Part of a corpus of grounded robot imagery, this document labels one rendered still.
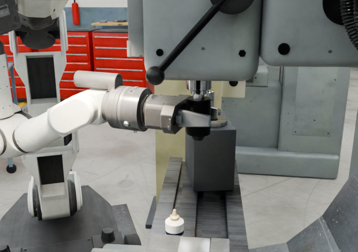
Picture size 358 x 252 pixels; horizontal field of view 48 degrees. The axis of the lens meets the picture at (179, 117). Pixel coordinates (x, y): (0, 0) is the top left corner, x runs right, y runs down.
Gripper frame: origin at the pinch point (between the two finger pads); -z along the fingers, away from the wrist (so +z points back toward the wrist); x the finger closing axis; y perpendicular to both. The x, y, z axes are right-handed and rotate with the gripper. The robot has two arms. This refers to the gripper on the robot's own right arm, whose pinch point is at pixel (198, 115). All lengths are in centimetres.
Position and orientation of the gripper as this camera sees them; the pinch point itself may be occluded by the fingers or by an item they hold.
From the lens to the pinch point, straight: 77.7
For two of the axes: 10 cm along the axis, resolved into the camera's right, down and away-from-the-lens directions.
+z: -9.4, -1.1, 3.2
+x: 3.3, -2.7, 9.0
